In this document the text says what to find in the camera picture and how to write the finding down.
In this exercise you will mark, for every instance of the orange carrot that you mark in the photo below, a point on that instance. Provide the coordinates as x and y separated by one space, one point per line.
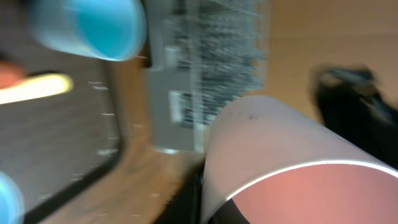
10 74

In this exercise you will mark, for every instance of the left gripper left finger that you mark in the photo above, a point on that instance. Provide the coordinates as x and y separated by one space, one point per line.
184 207

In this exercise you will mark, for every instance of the light blue plastic cup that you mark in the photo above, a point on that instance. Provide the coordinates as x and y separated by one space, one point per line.
113 30

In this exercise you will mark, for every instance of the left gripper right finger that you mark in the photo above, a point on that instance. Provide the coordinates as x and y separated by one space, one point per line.
228 213

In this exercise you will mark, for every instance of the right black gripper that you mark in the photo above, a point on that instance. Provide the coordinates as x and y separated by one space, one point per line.
350 105

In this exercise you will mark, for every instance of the pink plastic cup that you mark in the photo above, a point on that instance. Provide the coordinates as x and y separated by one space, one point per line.
279 166

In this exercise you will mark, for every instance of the light blue bowl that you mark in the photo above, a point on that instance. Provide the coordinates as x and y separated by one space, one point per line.
12 202

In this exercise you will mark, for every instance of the grey dishwasher rack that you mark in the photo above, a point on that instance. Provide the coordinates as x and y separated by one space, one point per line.
203 55

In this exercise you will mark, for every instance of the dark brown serving tray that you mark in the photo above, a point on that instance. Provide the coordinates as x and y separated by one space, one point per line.
54 148

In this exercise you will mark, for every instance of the pale yellow plastic spoon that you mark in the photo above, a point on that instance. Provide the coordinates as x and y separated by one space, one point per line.
39 86

